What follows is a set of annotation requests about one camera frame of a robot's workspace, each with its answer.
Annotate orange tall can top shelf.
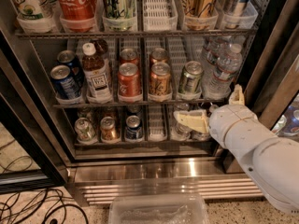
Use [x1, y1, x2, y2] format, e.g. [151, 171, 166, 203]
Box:
[178, 0, 221, 20]

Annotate blue soda can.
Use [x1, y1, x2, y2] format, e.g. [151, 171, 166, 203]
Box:
[50, 64, 80, 100]
[57, 50, 84, 87]

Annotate clear plastic bin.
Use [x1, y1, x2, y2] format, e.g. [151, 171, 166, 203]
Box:
[108, 193, 210, 224]

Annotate clear water bottle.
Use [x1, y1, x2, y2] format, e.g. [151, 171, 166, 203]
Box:
[200, 35, 231, 79]
[207, 43, 242, 99]

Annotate front red cola can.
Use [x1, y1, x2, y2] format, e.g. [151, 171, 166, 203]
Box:
[118, 63, 141, 97]

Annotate front orange soda can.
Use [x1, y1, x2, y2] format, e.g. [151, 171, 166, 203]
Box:
[149, 63, 171, 96]

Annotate rear red cola can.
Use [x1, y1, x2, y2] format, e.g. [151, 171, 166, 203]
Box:
[120, 48, 139, 65]

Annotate rear orange soda can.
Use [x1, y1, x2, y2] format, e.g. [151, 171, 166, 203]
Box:
[149, 48, 169, 66]

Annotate white can behind door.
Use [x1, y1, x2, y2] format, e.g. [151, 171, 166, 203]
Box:
[272, 115, 287, 134]

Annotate left glass fridge door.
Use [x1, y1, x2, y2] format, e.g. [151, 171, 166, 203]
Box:
[0, 49, 69, 194]

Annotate black floor cables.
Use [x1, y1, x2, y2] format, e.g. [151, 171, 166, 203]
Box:
[0, 137, 90, 224]

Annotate front blue soda can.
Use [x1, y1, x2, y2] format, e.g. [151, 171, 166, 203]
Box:
[50, 64, 80, 100]

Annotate front clear water bottle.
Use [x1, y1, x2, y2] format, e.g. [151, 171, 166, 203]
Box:
[207, 43, 242, 99]

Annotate bottom shelf clear bottle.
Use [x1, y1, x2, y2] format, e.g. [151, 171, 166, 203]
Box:
[171, 103, 191, 141]

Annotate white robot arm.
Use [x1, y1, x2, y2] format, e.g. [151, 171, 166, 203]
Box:
[174, 96, 299, 215]

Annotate brown tea bottle white cap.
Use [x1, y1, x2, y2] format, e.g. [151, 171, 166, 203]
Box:
[82, 43, 111, 99]

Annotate orange soda can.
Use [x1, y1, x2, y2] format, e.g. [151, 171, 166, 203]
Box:
[149, 63, 171, 96]
[149, 48, 169, 66]

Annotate rear blue soda can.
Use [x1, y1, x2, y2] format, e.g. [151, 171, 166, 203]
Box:
[57, 50, 84, 87]

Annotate glass fridge door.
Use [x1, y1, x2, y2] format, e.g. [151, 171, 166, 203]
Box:
[237, 0, 299, 129]
[0, 49, 69, 194]

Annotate red coca-cola can top shelf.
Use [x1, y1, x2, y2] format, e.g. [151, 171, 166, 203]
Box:
[59, 0, 97, 33]

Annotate rear clear water bottle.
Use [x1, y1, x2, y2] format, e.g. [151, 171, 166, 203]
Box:
[200, 35, 231, 79]

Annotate green soda can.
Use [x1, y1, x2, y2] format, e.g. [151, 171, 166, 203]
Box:
[178, 61, 204, 94]

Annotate stainless steel fridge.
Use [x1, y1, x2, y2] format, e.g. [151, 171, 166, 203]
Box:
[0, 0, 299, 207]

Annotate green white tall can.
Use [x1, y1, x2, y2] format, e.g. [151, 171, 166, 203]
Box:
[104, 0, 135, 20]

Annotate red cola can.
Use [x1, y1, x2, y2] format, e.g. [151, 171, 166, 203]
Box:
[120, 48, 139, 65]
[118, 63, 141, 97]

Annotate empty white plastic tray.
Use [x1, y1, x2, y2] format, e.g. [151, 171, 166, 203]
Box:
[142, 0, 178, 32]

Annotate right glass fridge door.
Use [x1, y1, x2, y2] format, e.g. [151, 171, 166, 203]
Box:
[237, 0, 299, 129]

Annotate bottom shelf orange can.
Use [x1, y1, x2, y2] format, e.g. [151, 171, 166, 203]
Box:
[100, 117, 119, 141]

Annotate bottom shelf green white can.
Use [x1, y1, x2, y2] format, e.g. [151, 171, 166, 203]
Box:
[75, 118, 95, 142]

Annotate rear brown tea bottle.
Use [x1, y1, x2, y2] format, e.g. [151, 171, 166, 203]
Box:
[91, 38, 109, 60]

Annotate blue can behind door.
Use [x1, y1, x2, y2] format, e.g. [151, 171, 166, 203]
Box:
[282, 105, 299, 136]

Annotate bottom shelf tea bottle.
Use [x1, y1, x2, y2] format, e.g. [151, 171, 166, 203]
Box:
[192, 104, 218, 142]

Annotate bottom shelf blue can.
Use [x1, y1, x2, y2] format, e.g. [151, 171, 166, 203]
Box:
[125, 116, 143, 140]

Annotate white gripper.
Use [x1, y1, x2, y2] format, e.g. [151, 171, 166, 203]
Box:
[173, 84, 276, 155]

